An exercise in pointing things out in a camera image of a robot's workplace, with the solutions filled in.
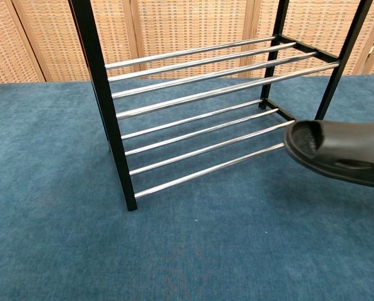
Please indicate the black rubber slipper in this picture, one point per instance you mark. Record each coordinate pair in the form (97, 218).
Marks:
(346, 141)

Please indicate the black and chrome shoe rack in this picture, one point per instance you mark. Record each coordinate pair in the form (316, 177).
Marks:
(92, 47)

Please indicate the blue carpet mat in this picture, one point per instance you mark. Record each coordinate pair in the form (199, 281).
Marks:
(49, 219)

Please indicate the woven bamboo folding screen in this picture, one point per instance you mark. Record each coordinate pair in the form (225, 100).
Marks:
(190, 25)

